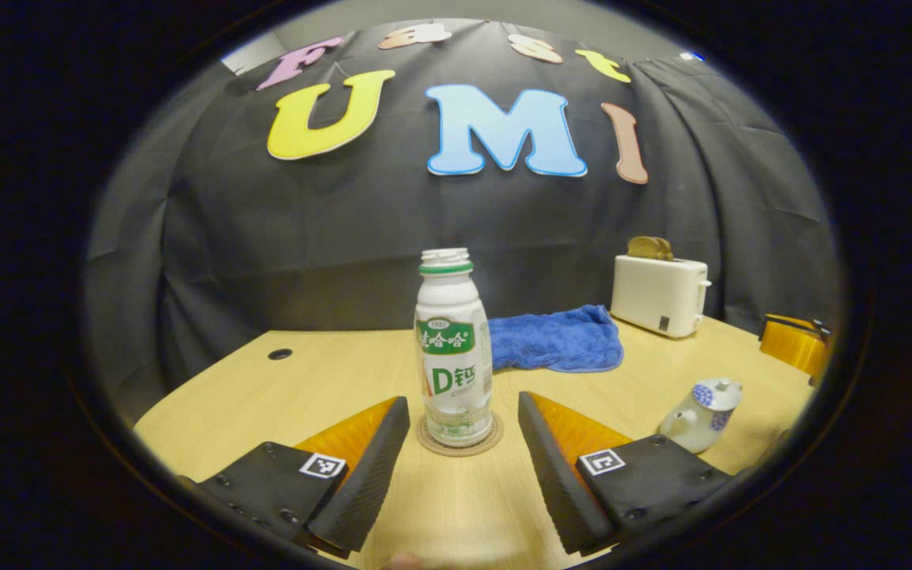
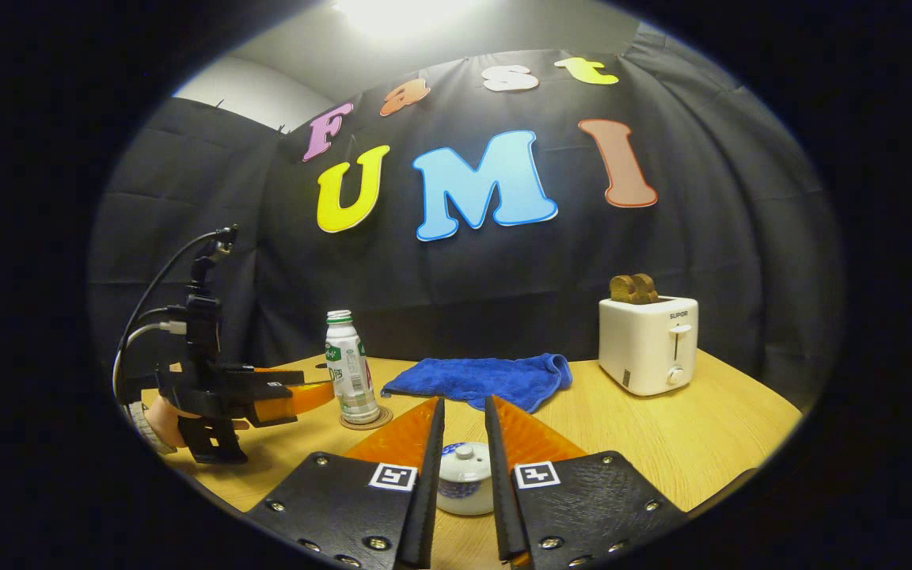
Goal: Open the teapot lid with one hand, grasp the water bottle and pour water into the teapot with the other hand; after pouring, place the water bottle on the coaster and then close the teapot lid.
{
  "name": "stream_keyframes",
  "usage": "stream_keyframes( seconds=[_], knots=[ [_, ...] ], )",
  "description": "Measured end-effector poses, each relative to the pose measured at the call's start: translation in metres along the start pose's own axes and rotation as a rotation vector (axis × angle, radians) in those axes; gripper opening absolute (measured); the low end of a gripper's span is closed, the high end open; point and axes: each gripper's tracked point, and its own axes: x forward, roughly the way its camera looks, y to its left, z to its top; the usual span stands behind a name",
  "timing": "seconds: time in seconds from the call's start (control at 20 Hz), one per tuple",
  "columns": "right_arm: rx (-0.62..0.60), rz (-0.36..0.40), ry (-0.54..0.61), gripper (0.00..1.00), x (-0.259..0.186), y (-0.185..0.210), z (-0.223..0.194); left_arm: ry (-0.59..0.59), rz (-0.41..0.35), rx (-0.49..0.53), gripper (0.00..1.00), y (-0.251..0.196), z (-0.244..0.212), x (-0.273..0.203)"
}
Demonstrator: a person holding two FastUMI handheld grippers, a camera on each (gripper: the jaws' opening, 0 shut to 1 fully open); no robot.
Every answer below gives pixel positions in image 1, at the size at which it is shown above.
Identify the blue towel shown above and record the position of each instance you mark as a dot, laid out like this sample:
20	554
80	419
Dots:
555	340

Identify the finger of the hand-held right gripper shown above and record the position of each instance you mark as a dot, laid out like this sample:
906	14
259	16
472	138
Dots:
792	344

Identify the white green-label water bottle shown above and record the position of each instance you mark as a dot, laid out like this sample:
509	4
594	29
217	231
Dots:
454	348

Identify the black backdrop cloth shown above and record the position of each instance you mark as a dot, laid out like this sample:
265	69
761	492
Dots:
305	237

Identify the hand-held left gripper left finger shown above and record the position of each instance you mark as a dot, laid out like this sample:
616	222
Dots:
377	467

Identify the white toaster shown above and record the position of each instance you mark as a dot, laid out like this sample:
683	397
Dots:
658	297

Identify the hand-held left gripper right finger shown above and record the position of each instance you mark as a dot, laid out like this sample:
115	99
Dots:
555	475

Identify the brown bread slice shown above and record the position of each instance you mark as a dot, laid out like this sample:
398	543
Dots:
664	251
642	248

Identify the round brown coaster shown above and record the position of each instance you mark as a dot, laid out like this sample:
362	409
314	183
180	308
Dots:
424	439

